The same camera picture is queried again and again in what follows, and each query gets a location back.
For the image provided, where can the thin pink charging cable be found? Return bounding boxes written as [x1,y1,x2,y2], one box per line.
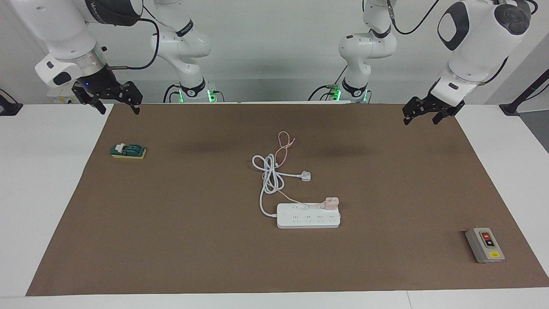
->
[262,131,326,207]

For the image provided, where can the white power strip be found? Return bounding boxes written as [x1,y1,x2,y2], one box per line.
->
[277,203,341,229]

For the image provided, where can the white box with yellow labels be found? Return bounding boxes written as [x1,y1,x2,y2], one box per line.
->
[46,87,80,104]

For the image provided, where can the small black table clamp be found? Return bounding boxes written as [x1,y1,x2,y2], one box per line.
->
[0,89,23,116]

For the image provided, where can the brown paper table mat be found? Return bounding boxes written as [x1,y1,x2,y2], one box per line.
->
[26,102,549,297]

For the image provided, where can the grey push button box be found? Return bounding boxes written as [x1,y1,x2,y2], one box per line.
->
[465,227,505,264]

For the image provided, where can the black right base cables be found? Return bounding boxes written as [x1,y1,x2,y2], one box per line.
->
[163,84,181,103]

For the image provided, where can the black base cables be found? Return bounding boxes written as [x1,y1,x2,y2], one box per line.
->
[308,64,349,102]
[163,84,181,103]

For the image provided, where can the green knife switch yellow base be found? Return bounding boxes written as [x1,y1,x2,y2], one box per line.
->
[111,143,147,160]

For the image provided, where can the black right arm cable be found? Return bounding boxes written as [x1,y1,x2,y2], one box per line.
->
[105,4,160,70]

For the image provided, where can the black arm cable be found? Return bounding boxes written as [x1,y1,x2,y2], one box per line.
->
[105,4,160,70]
[387,0,443,36]

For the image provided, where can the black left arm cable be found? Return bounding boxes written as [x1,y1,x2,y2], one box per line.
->
[387,0,443,36]

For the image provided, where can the black left base cables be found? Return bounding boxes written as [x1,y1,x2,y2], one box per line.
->
[308,64,349,102]

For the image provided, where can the white power cord with plug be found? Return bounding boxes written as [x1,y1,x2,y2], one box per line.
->
[252,154,311,217]

